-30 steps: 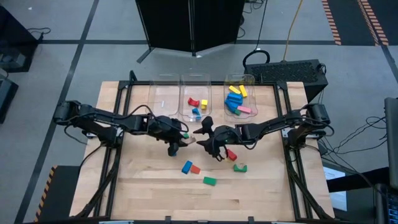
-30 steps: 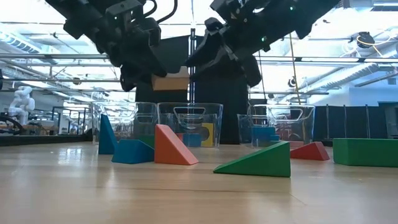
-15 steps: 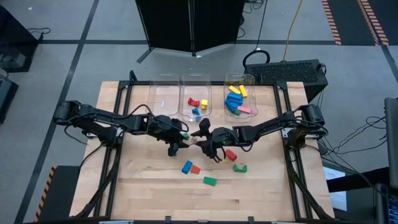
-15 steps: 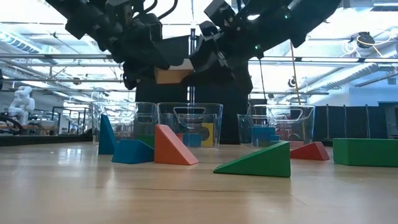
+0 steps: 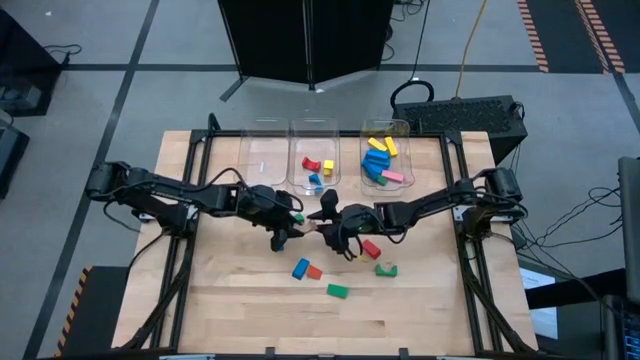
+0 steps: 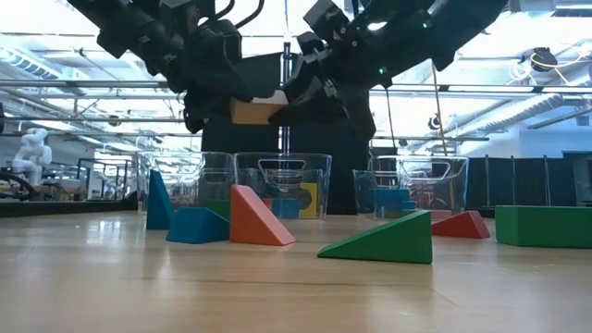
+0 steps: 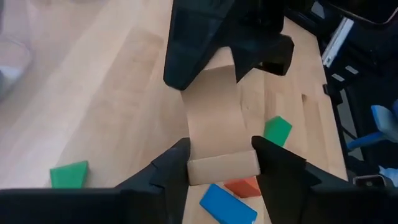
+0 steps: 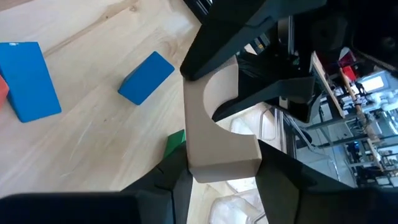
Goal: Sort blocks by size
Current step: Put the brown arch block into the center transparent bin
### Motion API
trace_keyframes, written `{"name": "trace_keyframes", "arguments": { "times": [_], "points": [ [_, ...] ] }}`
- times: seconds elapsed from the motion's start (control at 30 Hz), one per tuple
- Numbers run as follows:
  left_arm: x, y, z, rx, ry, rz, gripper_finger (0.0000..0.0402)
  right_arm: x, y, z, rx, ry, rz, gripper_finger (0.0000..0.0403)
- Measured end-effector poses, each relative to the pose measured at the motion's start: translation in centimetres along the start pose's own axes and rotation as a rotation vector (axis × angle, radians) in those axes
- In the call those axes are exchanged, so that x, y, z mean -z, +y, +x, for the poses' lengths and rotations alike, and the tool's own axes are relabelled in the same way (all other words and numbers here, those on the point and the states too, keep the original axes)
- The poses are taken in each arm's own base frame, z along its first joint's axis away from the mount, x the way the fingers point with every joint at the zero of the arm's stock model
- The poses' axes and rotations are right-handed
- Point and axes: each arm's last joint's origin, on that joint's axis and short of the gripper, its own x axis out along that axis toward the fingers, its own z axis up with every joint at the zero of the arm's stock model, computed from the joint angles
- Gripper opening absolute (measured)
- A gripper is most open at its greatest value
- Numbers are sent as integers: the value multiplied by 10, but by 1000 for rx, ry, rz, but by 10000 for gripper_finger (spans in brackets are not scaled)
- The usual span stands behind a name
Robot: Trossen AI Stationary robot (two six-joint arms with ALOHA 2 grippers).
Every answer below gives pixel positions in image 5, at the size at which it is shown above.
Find white paper sheet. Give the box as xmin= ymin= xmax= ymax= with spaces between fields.
xmin=519 ymin=267 xmax=559 ymax=341

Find clear plastic bin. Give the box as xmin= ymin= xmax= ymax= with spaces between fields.
xmin=288 ymin=117 xmax=343 ymax=197
xmin=235 ymin=117 xmax=291 ymax=189
xmin=358 ymin=117 xmax=417 ymax=197

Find black perforated computer case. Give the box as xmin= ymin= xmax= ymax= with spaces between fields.
xmin=392 ymin=94 xmax=530 ymax=166

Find black equipment cart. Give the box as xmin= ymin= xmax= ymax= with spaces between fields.
xmin=0 ymin=9 xmax=64 ymax=119

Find black side desk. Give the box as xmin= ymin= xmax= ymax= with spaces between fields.
xmin=524 ymin=268 xmax=629 ymax=360

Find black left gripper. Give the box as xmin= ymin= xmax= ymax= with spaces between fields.
xmin=238 ymin=184 xmax=309 ymax=253

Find yellow cable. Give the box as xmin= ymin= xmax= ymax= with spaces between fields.
xmin=453 ymin=0 xmax=489 ymax=99

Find black mat orange stripes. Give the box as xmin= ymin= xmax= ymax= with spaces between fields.
xmin=516 ymin=0 xmax=640 ymax=75

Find dark monitor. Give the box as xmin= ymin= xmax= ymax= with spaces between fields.
xmin=0 ymin=119 xmax=30 ymax=199

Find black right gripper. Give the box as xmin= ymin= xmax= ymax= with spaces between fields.
xmin=307 ymin=203 xmax=389 ymax=260

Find black looped cable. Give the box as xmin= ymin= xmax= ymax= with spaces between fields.
xmin=388 ymin=0 xmax=435 ymax=110

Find grey monitor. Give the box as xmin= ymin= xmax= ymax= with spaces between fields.
xmin=617 ymin=156 xmax=640 ymax=306

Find black mat hazard edge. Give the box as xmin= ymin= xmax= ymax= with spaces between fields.
xmin=54 ymin=265 xmax=131 ymax=359

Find black aluminium table frame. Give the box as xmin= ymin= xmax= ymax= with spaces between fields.
xmin=112 ymin=113 xmax=539 ymax=360

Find black folding partition screen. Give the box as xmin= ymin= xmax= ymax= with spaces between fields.
xmin=217 ymin=0 xmax=396 ymax=104

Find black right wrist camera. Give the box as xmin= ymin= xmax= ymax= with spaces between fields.
xmin=319 ymin=188 xmax=340 ymax=221

